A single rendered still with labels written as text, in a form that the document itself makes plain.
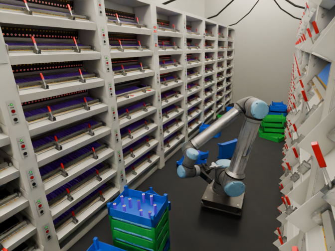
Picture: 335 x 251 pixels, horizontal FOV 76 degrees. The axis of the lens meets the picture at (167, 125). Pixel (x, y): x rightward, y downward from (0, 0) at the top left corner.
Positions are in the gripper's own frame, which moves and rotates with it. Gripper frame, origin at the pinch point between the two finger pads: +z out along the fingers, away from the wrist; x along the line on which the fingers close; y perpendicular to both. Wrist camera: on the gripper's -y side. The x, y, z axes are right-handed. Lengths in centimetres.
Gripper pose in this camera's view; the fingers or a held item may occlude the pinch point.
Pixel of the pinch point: (216, 172)
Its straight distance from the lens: 184.8
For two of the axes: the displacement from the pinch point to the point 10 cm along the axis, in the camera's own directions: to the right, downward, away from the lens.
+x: -4.3, 7.4, 5.2
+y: -3.8, -6.7, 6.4
